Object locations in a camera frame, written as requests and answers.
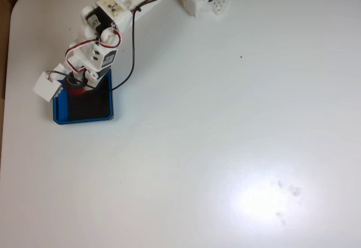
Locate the red tape roll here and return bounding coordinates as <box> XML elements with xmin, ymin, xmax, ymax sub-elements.
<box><xmin>63</xmin><ymin>74</ymin><xmax>87</xmax><ymax>97</ymax></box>

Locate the blue square box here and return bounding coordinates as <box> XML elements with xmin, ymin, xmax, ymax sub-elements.
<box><xmin>52</xmin><ymin>67</ymin><xmax>115</xmax><ymax>126</ymax></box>

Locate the black foam pad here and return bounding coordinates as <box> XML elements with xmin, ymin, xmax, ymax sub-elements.
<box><xmin>67</xmin><ymin>76</ymin><xmax>111</xmax><ymax>121</ymax></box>

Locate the red and white servo wire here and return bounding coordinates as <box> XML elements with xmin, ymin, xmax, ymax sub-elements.
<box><xmin>64</xmin><ymin>29</ymin><xmax>123</xmax><ymax>76</ymax></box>

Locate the white camera box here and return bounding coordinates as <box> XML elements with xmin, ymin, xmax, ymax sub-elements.
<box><xmin>32</xmin><ymin>71</ymin><xmax>63</xmax><ymax>103</ymax></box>

